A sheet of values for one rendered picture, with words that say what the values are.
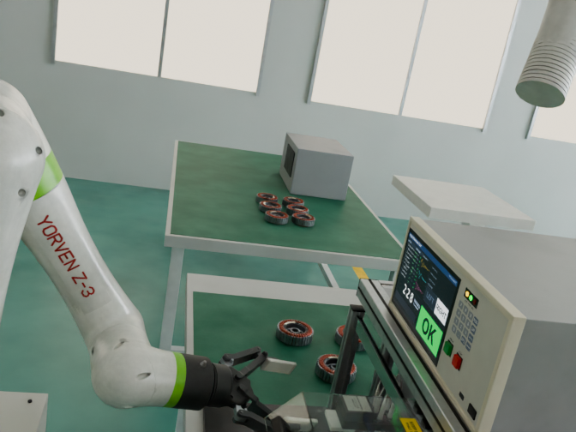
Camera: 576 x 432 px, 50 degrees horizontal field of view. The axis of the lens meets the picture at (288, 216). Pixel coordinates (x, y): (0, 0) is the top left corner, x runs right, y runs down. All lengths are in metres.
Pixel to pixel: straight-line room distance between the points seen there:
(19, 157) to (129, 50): 4.81
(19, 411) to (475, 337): 0.86
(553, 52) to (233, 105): 3.79
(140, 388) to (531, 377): 0.59
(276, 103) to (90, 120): 1.63
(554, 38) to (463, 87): 3.88
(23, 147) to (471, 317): 0.70
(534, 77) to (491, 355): 1.36
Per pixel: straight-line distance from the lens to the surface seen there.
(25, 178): 0.81
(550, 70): 2.20
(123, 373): 1.03
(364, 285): 1.44
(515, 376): 0.99
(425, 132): 6.06
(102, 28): 5.59
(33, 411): 1.35
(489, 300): 0.99
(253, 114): 5.65
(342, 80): 5.74
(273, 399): 1.63
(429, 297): 1.18
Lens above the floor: 1.65
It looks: 17 degrees down
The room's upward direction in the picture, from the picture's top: 10 degrees clockwise
